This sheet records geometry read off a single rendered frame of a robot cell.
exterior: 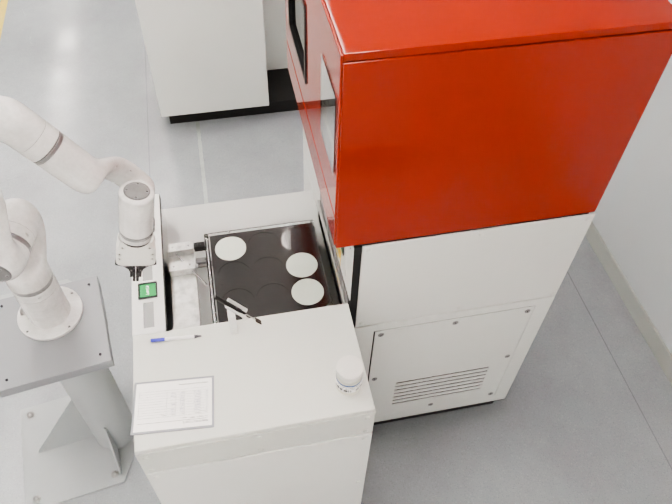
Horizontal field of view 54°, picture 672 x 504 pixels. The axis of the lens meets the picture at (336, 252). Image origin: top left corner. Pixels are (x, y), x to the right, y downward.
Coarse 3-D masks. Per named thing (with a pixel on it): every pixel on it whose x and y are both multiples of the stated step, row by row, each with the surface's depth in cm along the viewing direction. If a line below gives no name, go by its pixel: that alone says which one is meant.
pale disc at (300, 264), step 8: (296, 256) 213; (304, 256) 213; (312, 256) 213; (288, 264) 211; (296, 264) 211; (304, 264) 211; (312, 264) 211; (296, 272) 209; (304, 272) 209; (312, 272) 209
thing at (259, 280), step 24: (216, 240) 216; (264, 240) 217; (288, 240) 217; (312, 240) 217; (216, 264) 210; (240, 264) 210; (264, 264) 211; (216, 288) 204; (240, 288) 204; (264, 288) 205; (288, 288) 205; (264, 312) 199
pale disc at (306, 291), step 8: (304, 280) 207; (312, 280) 207; (296, 288) 205; (304, 288) 205; (312, 288) 205; (320, 288) 205; (296, 296) 203; (304, 296) 203; (312, 296) 203; (320, 296) 203; (304, 304) 201; (312, 304) 201
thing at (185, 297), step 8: (184, 256) 214; (192, 256) 214; (176, 280) 208; (184, 280) 208; (192, 280) 208; (176, 288) 206; (184, 288) 206; (192, 288) 206; (176, 296) 204; (184, 296) 204; (192, 296) 204; (176, 304) 202; (184, 304) 202; (192, 304) 202; (176, 312) 200; (184, 312) 201; (192, 312) 201; (176, 320) 199; (184, 320) 199; (192, 320) 199; (200, 320) 200
